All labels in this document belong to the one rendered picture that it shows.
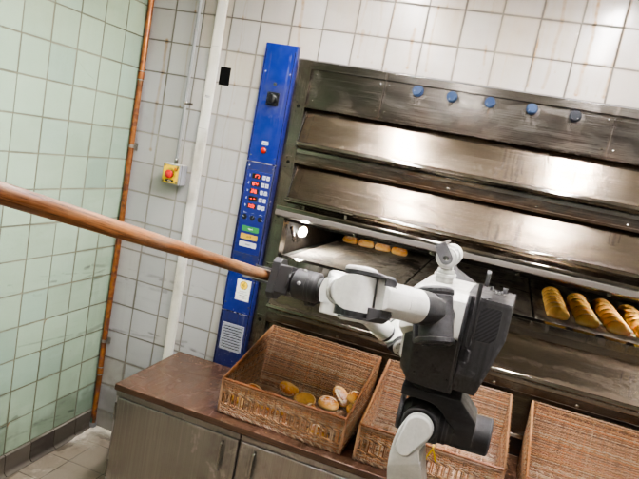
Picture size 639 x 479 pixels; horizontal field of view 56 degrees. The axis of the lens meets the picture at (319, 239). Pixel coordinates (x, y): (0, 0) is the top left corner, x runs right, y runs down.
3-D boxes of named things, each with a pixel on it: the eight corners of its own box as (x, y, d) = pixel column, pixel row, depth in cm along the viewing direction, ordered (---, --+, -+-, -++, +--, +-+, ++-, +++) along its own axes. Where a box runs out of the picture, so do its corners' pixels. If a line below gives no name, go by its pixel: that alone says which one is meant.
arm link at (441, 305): (399, 335, 153) (431, 340, 162) (429, 334, 147) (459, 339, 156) (400, 290, 156) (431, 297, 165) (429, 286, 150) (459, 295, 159)
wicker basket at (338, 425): (262, 376, 293) (272, 322, 289) (372, 412, 276) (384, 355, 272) (213, 411, 248) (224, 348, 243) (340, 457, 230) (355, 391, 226)
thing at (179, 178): (167, 182, 302) (170, 162, 300) (184, 185, 299) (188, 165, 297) (160, 182, 295) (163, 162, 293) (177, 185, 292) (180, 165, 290)
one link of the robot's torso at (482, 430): (486, 447, 186) (498, 393, 183) (485, 465, 173) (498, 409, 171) (397, 420, 193) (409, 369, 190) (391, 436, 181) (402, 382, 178)
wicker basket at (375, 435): (376, 412, 276) (388, 356, 272) (499, 452, 260) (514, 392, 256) (348, 459, 230) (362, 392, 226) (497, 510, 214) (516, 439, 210)
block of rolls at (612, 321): (540, 293, 322) (542, 283, 321) (636, 316, 308) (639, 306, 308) (545, 316, 265) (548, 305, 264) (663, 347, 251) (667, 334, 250)
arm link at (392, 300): (365, 324, 132) (425, 335, 148) (376, 266, 134) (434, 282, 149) (329, 316, 141) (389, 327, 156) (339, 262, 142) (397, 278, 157)
